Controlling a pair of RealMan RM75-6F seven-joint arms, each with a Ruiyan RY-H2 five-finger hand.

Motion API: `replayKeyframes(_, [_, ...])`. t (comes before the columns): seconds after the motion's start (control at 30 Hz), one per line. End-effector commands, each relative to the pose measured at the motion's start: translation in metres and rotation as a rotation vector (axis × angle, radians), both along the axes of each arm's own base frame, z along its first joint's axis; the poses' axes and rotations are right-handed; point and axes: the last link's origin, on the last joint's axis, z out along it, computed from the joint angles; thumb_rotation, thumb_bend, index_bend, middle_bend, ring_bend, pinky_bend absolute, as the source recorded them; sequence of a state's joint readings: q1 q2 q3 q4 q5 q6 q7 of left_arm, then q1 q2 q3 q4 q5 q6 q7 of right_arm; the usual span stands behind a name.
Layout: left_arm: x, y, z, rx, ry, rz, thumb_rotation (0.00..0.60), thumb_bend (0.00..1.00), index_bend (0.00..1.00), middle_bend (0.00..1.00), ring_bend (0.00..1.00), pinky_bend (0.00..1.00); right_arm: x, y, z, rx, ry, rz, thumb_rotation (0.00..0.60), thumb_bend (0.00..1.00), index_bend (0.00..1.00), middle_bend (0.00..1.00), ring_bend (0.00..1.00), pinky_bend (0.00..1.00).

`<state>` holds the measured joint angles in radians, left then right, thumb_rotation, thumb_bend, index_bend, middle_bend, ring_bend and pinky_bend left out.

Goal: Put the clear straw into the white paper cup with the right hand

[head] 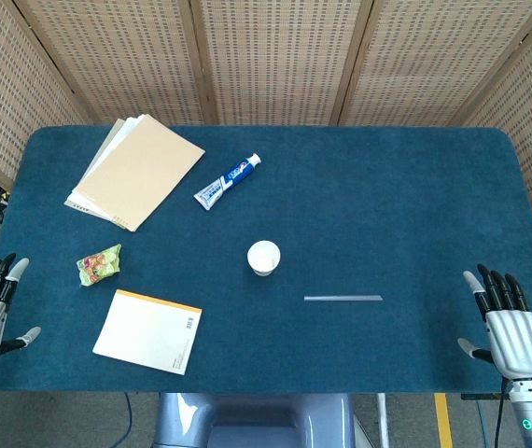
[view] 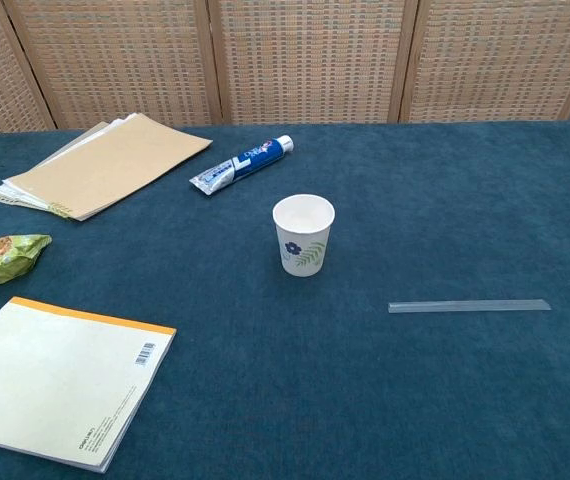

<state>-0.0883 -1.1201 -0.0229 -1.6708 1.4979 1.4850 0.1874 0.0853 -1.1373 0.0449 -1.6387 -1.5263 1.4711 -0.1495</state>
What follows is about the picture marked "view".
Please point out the transparent plastic straw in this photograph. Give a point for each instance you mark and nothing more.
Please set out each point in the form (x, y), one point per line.
(465, 306)

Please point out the white floral paper cup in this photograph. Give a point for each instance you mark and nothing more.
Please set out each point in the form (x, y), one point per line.
(304, 250)

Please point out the blue white toothpaste tube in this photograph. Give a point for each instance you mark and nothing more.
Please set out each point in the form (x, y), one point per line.
(245, 162)

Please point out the teal tablecloth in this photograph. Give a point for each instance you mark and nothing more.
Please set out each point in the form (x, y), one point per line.
(315, 360)

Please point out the woven rattan folding screen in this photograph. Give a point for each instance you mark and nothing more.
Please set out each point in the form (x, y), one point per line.
(285, 60)

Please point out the brown kraft paper envelope stack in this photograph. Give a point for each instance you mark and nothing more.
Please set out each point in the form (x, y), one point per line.
(110, 167)

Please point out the cream notebook with orange spine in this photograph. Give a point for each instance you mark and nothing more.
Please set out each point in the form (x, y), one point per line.
(55, 380)

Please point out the green snack bag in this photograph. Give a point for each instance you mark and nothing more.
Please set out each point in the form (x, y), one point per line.
(0, 257)

